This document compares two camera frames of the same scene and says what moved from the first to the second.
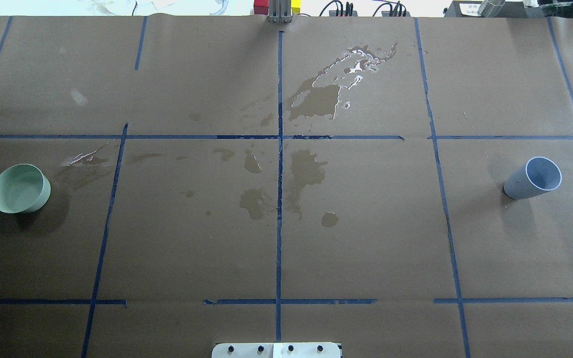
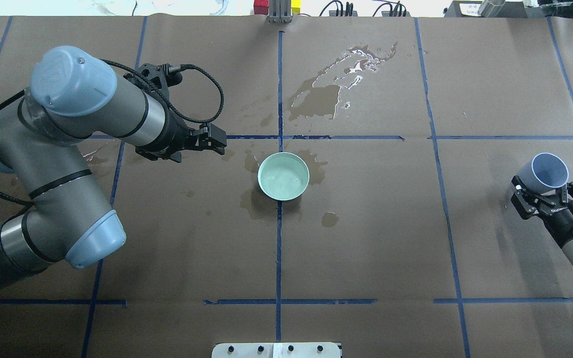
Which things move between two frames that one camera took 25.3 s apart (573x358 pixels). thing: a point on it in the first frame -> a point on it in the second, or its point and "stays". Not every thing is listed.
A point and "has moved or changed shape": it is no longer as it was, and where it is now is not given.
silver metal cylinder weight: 490,8 stays
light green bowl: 20,188 -> 283,176
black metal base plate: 510,9 stays
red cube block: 261,7 stays
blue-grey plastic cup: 537,175 has moved or changed shape
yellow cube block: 296,5 stays
